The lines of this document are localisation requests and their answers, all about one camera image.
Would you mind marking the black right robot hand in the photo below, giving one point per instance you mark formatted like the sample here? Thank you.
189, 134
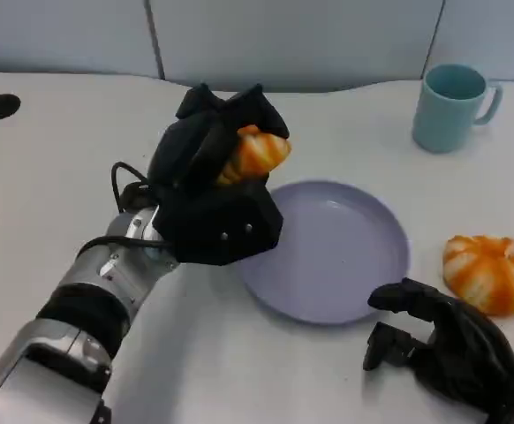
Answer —
464, 349

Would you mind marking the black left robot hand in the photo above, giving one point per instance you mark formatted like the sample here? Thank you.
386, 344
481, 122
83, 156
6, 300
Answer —
221, 221

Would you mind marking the orange white toy bread roll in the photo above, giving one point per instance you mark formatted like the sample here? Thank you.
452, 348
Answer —
491, 274
259, 152

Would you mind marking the lilac plate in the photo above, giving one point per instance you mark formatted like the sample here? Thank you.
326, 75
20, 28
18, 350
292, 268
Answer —
341, 256

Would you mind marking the pale green mug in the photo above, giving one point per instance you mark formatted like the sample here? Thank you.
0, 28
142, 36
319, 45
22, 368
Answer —
444, 117

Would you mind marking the grey partition panel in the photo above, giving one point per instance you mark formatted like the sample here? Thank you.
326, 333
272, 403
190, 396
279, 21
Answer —
491, 31
62, 35
292, 44

